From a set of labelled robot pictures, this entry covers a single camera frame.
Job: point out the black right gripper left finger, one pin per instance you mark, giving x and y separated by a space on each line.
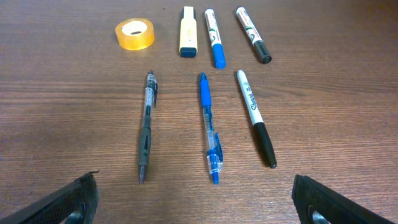
74 203

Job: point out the yellow highlighter marker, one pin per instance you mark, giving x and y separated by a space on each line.
188 46

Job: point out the blue whiteboard marker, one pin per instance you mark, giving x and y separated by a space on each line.
215 39

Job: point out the black whiteboard marker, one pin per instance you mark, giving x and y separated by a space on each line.
253 35

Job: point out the clear yellow tape roll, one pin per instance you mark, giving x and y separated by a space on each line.
135 34

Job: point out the blue clear retractable pen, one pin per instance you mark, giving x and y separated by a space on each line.
214 154

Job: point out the black clear retractable pen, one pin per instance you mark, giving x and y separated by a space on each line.
150 101

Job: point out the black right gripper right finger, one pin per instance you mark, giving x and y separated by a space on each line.
316 203

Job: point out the black Sharpie marker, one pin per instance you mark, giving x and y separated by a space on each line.
260 130

